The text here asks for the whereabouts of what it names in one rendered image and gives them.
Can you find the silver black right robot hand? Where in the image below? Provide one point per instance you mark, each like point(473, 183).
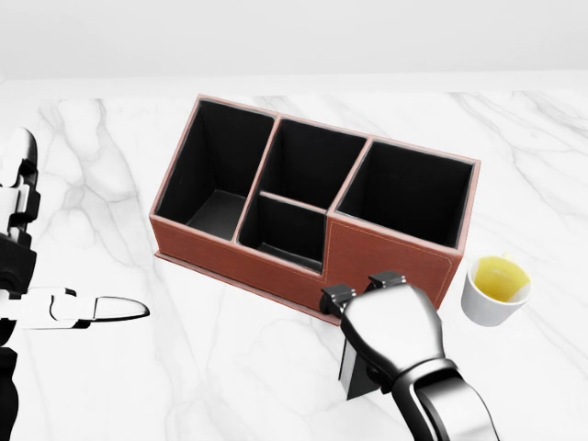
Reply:
point(395, 328)

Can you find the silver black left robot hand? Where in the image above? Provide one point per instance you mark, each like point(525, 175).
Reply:
point(18, 266)

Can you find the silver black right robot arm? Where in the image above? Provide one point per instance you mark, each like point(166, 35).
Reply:
point(452, 404)

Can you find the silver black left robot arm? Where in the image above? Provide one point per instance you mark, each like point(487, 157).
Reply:
point(7, 395)

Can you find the red-brown desk caddy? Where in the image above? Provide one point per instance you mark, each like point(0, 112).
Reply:
point(386, 250)

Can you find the white cup yellow inside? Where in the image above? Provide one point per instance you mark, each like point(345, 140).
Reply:
point(487, 305)

